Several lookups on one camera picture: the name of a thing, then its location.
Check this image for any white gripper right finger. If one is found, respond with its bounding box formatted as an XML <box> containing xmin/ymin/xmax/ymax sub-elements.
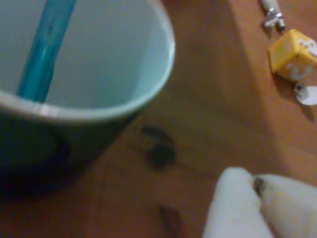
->
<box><xmin>254</xmin><ymin>174</ymin><xmax>317</xmax><ymax>238</ymax></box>

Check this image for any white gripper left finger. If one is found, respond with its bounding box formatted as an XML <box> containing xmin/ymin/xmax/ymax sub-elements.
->
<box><xmin>201</xmin><ymin>167</ymin><xmax>273</xmax><ymax>238</ymax></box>

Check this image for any teal ballpoint pen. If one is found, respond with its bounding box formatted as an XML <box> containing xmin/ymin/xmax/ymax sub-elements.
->
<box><xmin>15</xmin><ymin>0</ymin><xmax>77</xmax><ymax>103</ymax></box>

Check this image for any small white round tag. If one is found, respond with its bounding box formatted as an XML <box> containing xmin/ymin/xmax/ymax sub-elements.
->
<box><xmin>294</xmin><ymin>83</ymin><xmax>317</xmax><ymax>106</ymax></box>

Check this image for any yellow cube with white marks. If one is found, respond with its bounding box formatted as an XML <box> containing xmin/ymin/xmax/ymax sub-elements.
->
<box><xmin>268</xmin><ymin>28</ymin><xmax>317</xmax><ymax>81</ymax></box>

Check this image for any white mug with green pattern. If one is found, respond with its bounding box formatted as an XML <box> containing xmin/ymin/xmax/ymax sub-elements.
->
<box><xmin>0</xmin><ymin>0</ymin><xmax>176</xmax><ymax>199</ymax></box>

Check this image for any silver metal keychain clasp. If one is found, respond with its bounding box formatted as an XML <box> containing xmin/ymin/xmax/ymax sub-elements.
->
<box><xmin>259</xmin><ymin>0</ymin><xmax>286</xmax><ymax>32</ymax></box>

